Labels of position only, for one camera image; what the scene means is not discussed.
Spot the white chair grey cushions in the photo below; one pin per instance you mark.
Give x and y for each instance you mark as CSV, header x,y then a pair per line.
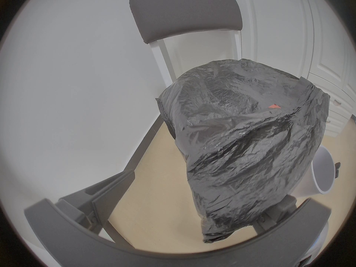
x,y
183,12

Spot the white trash bin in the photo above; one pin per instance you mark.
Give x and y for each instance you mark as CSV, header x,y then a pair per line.
x,y
322,171

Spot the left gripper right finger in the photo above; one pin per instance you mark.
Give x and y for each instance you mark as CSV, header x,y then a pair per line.
x,y
281,211

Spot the white wardrobe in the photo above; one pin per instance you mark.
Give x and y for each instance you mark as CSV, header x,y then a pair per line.
x,y
278,37

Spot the black plastic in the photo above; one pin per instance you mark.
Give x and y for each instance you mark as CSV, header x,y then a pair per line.
x,y
337,170

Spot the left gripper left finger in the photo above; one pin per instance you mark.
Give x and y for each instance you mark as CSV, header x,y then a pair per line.
x,y
111,196

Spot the black plastic bag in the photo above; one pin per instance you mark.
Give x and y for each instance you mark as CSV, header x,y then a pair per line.
x,y
236,138

